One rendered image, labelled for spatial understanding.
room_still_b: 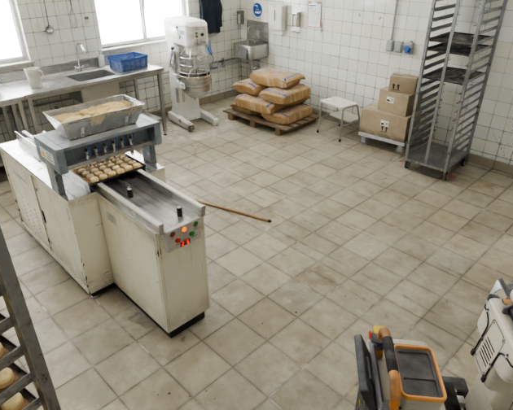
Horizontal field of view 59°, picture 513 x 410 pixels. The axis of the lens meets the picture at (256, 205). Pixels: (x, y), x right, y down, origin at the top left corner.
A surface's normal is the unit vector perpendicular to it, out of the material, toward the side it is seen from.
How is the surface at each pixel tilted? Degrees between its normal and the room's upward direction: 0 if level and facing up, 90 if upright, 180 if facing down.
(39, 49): 90
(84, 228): 90
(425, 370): 1
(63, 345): 0
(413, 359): 1
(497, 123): 90
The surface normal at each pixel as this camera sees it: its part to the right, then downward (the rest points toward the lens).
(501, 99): -0.71, 0.35
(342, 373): 0.00, -0.87
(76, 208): 0.69, 0.36
